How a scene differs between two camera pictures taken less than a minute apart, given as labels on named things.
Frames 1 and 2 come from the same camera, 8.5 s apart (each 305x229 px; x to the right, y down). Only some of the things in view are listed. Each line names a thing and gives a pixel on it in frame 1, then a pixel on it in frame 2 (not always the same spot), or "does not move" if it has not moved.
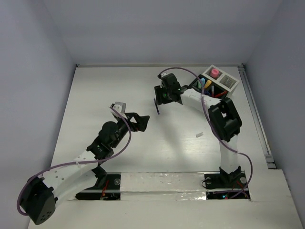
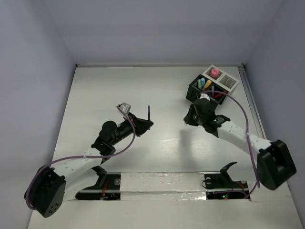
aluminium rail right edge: [270, 162] does not move
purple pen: [156, 107] to [148, 114]
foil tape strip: [185, 186] does not move
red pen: [222, 93] does not move
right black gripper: [159, 99] to [188, 118]
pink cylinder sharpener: [214, 73] does not move
